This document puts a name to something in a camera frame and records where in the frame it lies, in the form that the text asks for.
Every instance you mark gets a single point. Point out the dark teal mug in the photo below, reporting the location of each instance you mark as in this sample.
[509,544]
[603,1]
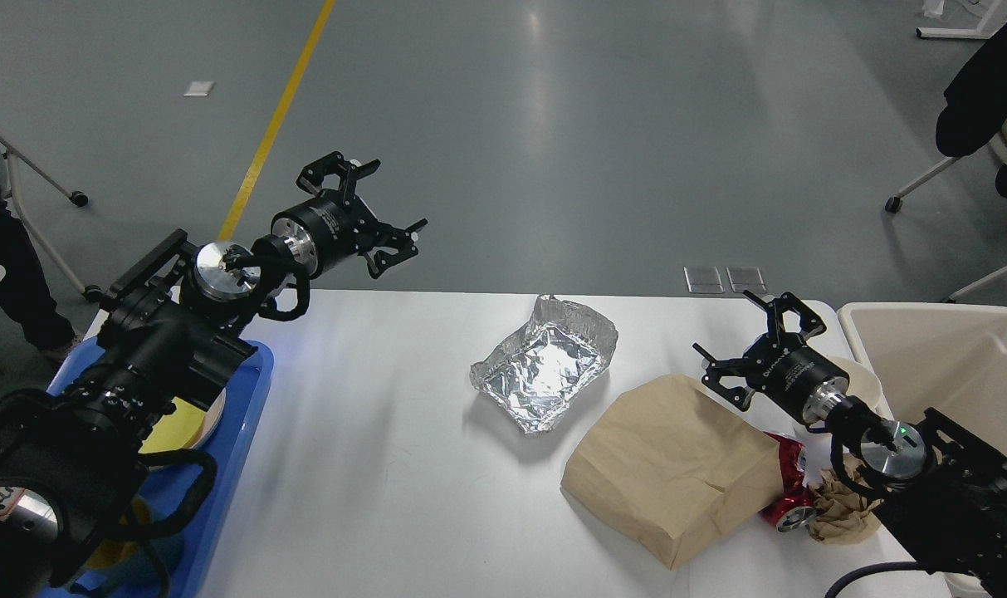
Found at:
[116,566]

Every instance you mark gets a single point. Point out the white rolling stand left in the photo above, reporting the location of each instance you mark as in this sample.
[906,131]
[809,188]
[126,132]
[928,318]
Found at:
[16,162]

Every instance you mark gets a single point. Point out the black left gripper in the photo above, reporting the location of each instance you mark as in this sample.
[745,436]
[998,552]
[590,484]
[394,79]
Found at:
[328,228]

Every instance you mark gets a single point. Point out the white paper cup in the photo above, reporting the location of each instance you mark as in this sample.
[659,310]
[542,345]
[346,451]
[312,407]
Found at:
[862,383]

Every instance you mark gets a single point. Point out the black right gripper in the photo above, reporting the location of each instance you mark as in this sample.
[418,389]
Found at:
[789,374]

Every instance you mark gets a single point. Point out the pink plate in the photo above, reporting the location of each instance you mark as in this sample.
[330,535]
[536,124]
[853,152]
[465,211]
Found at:
[211,420]

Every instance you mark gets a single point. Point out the beige plastic bin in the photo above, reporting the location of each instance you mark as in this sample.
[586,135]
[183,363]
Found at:
[950,357]

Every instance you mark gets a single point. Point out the brown paper bag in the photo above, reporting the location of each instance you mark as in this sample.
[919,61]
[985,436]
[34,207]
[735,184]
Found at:
[669,467]

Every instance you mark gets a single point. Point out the blue plastic tray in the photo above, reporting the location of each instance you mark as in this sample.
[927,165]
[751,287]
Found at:
[229,445]

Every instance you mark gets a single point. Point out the person at left edge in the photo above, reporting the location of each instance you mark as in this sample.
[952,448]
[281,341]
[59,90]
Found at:
[24,292]

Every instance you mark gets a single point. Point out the floor outlet cover plates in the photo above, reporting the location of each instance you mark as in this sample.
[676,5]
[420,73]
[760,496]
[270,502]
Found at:
[713,280]

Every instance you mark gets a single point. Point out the person in black clothing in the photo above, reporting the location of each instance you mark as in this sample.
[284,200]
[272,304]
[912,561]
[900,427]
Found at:
[975,101]

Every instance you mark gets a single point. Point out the crumpled brown paper napkin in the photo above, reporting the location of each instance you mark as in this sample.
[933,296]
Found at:
[844,517]

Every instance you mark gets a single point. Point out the crushed red soda can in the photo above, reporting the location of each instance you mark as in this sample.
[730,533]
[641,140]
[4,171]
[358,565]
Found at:
[794,507]

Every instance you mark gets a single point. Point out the white paper scrap on floor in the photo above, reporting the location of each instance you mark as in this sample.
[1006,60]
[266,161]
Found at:
[198,89]

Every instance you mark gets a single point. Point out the crumpled aluminium foil tray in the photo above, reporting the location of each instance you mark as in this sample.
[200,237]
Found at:
[535,373]

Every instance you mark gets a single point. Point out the white table frame background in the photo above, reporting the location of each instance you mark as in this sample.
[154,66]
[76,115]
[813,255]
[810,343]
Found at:
[963,20]

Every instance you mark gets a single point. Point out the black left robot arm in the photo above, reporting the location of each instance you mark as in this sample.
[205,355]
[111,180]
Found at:
[73,474]

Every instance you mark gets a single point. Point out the yellow plastic plate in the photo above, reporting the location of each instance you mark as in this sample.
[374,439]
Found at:
[181,429]

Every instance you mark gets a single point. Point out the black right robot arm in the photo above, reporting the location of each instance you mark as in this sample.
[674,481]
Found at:
[939,489]

